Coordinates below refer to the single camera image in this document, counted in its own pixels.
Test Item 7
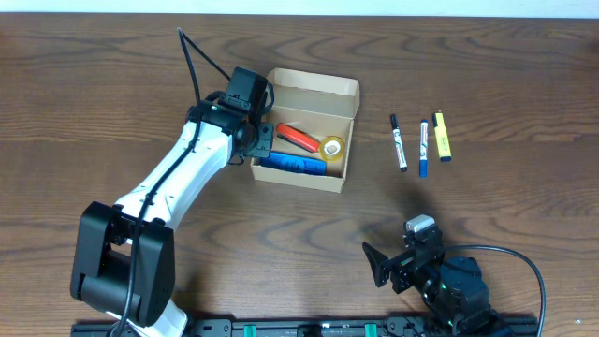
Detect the blue plastic holder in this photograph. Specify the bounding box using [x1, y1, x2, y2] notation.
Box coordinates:
[260, 152, 327, 176]

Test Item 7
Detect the yellow tape roll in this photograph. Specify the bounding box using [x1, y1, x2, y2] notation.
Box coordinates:
[319, 136, 345, 162]

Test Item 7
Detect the yellow highlighter pen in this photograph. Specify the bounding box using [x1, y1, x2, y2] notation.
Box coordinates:
[432, 111, 452, 162]

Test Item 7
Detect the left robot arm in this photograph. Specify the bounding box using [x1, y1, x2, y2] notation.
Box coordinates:
[70, 67, 274, 336]

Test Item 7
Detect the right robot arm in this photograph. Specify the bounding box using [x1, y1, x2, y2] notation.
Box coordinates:
[362, 224, 514, 336]

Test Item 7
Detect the open cardboard box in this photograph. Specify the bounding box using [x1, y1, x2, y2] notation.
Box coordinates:
[251, 68, 359, 193]

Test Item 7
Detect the black whiteboard marker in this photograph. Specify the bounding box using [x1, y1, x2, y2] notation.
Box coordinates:
[390, 114, 408, 172]

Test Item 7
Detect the blue whiteboard marker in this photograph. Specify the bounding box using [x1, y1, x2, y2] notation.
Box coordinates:
[418, 120, 429, 178]

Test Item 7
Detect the left black cable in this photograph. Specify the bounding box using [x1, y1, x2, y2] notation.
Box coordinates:
[106, 26, 275, 337]

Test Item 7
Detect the black cable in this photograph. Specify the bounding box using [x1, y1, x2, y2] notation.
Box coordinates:
[106, 26, 275, 337]
[442, 243, 548, 337]

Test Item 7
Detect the right black cable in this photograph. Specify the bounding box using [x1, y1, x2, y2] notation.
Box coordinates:
[442, 243, 548, 337]

